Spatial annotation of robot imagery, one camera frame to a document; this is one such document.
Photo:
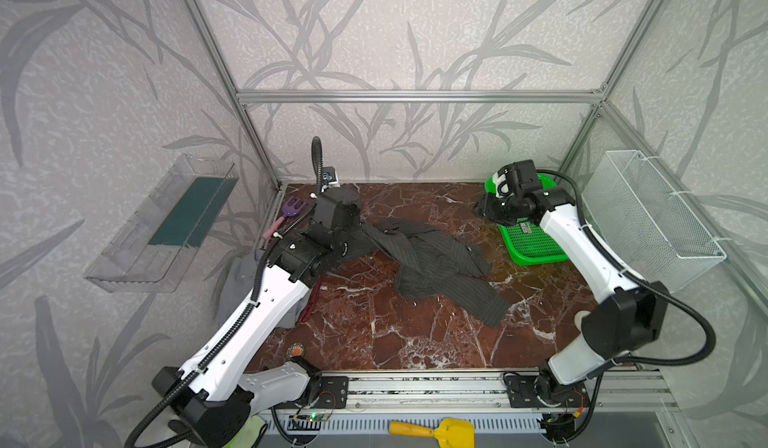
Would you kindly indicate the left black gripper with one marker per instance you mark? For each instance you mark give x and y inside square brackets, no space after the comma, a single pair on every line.
[346,232]

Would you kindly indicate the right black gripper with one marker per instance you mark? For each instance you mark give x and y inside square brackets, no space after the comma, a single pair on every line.
[491,208]

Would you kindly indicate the green plastic basket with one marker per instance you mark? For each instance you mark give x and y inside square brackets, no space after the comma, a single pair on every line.
[526,243]

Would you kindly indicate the dark grey striped shirt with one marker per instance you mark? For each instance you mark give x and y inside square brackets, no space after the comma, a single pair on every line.
[433,263]

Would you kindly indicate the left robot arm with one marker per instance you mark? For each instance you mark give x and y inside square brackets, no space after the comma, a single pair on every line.
[206,392]

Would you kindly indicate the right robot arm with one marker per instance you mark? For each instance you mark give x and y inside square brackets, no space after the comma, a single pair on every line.
[627,316]

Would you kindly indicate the maroon folded shirt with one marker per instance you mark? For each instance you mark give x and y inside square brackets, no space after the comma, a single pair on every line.
[311,303]

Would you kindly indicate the purple pink toy rake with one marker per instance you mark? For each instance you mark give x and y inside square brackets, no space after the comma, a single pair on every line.
[290,208]

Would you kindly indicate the light grey folded shirt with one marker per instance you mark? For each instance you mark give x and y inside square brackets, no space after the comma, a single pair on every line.
[238,285]

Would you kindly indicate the small round orange lid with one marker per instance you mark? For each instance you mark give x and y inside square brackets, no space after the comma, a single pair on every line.
[296,350]

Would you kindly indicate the black green work glove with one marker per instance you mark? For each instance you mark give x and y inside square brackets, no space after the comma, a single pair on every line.
[249,435]

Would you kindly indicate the yellow toy shovel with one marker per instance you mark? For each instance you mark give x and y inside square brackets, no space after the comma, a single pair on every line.
[451,433]

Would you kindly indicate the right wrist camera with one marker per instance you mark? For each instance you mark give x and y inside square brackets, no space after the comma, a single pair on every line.
[517,179]

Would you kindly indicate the white wire mesh basket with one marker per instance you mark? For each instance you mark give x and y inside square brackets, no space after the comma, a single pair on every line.
[647,223]

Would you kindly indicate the clear plastic wall bin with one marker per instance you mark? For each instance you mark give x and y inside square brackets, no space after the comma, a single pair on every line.
[154,249]

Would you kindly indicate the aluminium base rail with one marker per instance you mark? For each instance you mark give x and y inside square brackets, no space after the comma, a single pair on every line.
[488,391]

